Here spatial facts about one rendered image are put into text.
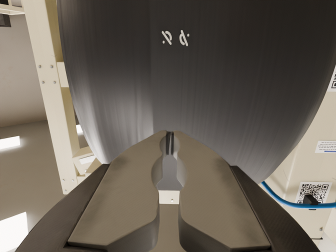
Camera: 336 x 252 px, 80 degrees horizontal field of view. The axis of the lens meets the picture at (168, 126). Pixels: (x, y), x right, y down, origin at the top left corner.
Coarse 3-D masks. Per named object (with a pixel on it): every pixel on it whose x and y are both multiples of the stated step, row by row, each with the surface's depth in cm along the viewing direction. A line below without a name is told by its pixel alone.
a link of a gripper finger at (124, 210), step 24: (144, 144) 11; (168, 144) 12; (120, 168) 9; (144, 168) 9; (96, 192) 8; (120, 192) 8; (144, 192) 8; (96, 216) 7; (120, 216) 7; (144, 216) 7; (72, 240) 6; (96, 240) 6; (120, 240) 6; (144, 240) 7
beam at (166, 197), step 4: (96, 160) 87; (92, 164) 84; (96, 164) 84; (100, 164) 84; (88, 168) 82; (92, 168) 82; (96, 168) 82; (88, 172) 79; (160, 192) 82; (164, 192) 82; (168, 192) 82; (172, 192) 82; (176, 192) 82; (160, 196) 82; (164, 196) 82; (168, 196) 82; (172, 196) 82; (176, 196) 82; (160, 200) 83; (164, 200) 83; (168, 200) 83; (172, 200) 82; (176, 200) 83
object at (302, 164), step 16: (320, 112) 42; (320, 128) 43; (304, 144) 45; (288, 160) 48; (304, 160) 46; (320, 160) 46; (272, 176) 56; (288, 176) 48; (304, 176) 48; (320, 176) 47; (288, 192) 49; (288, 208) 51; (304, 224) 53; (320, 224) 53
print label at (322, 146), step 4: (320, 140) 44; (324, 140) 44; (320, 144) 44; (324, 144) 44; (328, 144) 44; (332, 144) 44; (316, 148) 45; (320, 148) 45; (324, 148) 45; (328, 148) 45; (332, 148) 45; (316, 152) 45; (320, 152) 45; (324, 152) 45; (328, 152) 45; (332, 152) 45
